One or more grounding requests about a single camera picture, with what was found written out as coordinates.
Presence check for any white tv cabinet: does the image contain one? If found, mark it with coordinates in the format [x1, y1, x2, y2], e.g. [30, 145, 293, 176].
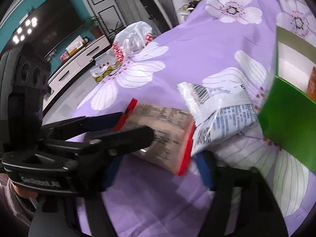
[43, 35, 110, 110]

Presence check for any black upright vacuum cleaner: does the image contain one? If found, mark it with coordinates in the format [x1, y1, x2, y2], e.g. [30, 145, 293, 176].
[139, 0, 173, 33]

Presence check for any kfc paper box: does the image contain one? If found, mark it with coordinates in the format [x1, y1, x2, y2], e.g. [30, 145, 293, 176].
[89, 51, 122, 84]

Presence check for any red edged snack packet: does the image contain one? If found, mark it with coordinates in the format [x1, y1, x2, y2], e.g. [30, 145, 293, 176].
[115, 99, 196, 176]

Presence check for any purple floral tablecloth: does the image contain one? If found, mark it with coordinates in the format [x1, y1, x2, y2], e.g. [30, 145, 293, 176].
[66, 0, 316, 237]

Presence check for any potted plant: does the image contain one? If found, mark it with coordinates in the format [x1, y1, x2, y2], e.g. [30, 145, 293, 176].
[83, 16, 103, 39]

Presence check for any orange snack bag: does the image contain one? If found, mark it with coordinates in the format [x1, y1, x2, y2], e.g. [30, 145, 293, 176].
[307, 67, 316, 102]

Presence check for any white printed snack bag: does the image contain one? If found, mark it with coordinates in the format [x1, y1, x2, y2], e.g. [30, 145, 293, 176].
[177, 82, 263, 157]

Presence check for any person's left hand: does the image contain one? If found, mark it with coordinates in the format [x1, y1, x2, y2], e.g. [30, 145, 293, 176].
[11, 184, 38, 198]

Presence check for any black television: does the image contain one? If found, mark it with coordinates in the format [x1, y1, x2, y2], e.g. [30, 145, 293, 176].
[2, 0, 83, 57]

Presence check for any white plastic shopping bag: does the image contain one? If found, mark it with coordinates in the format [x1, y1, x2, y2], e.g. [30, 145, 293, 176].
[112, 21, 153, 63]

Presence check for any green cardboard box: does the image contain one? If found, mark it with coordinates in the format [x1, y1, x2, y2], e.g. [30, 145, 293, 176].
[259, 27, 315, 172]

